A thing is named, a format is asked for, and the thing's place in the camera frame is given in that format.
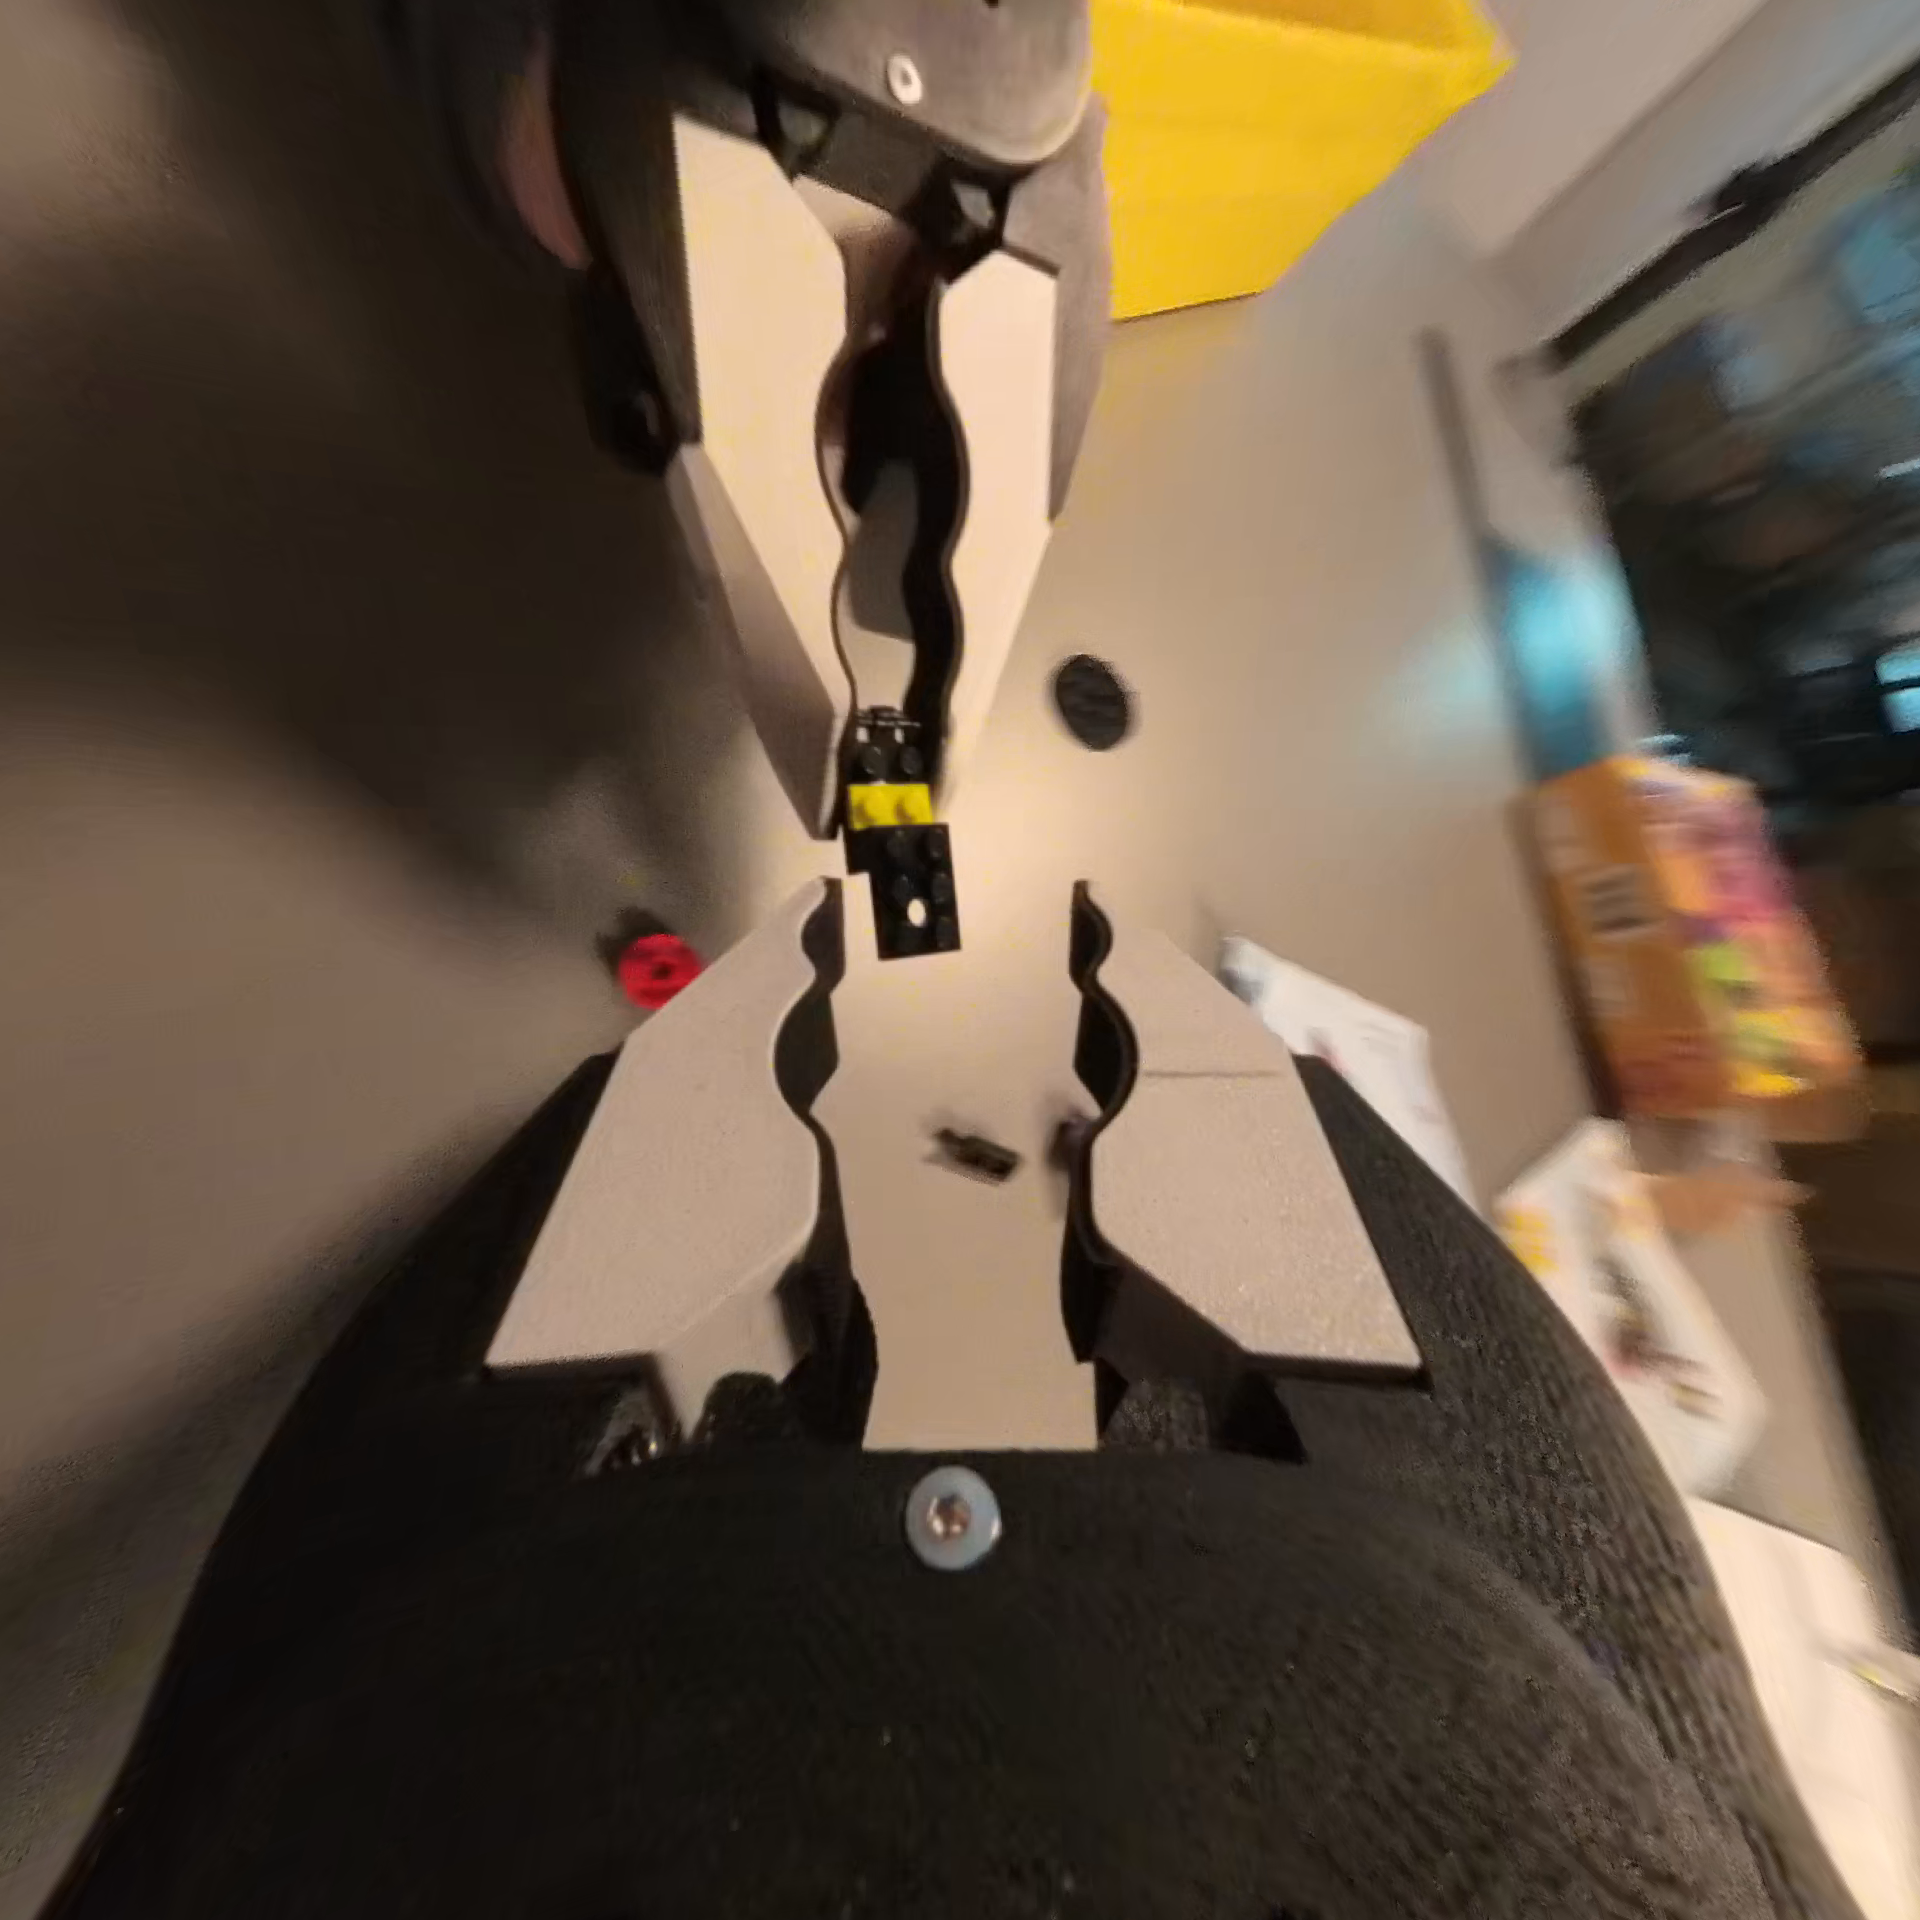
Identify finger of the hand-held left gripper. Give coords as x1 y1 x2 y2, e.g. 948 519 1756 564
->
665 116 865 842
861 242 1064 788

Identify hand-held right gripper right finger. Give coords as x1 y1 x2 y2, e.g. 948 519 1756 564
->
1064 879 1427 1412

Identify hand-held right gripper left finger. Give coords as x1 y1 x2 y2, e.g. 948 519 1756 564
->
483 879 855 1427

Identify red round lego plate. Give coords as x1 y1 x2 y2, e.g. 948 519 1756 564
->
612 930 708 1010

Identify yellow plastic bin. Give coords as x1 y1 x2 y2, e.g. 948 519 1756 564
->
1089 0 1517 326

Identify black lego assembly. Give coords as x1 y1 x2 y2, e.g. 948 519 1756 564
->
840 700 965 963

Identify round black lego piece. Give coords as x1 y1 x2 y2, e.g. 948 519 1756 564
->
1053 651 1136 752

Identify orange lego box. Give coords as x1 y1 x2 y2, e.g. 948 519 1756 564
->
1528 754 1872 1144

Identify person's left hand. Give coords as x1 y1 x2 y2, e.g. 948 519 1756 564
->
500 38 591 274

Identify closed instruction booklet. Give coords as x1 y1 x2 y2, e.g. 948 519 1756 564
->
1497 1118 1773 1500

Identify metal shelf rack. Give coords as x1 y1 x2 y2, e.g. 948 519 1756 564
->
1569 268 1920 782

